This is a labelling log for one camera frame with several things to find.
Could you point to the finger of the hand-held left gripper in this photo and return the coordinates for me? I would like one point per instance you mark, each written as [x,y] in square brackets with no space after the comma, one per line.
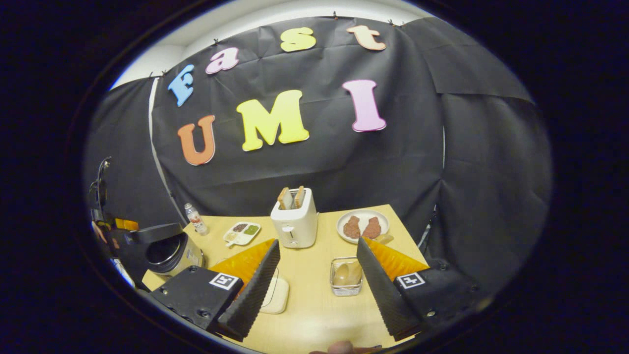
[127,225]

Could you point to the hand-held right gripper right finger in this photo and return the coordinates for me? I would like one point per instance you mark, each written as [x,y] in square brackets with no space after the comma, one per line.
[381,295]

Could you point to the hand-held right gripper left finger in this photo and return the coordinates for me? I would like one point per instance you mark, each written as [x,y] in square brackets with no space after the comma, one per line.
[255,295]

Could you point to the clear chopstick holder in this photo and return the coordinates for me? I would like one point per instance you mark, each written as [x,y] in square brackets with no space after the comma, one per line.
[346,291]

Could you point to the wooden spoon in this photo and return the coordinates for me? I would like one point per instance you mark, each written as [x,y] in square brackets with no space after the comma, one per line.
[346,274]

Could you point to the dark grey rice cooker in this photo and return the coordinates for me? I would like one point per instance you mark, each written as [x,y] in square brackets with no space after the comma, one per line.
[167,250]

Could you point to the white divided bean dish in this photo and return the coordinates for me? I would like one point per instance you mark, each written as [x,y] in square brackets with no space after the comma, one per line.
[242,234]

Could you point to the brown meat piece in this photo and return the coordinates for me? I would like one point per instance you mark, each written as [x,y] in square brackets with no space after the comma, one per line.
[351,227]
[372,228]

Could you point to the small clear bottle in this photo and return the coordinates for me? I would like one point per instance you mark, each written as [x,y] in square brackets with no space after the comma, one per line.
[197,221]

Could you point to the white toaster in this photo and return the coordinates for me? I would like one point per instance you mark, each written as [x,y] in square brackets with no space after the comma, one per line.
[295,228]

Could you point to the white round plate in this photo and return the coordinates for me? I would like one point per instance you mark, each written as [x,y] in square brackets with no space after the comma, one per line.
[362,214]

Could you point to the toast bread slice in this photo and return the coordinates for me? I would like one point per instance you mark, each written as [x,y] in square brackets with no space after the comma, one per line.
[285,199]
[299,196]

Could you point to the black backdrop cloth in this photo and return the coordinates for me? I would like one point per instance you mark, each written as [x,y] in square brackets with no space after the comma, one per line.
[319,167]

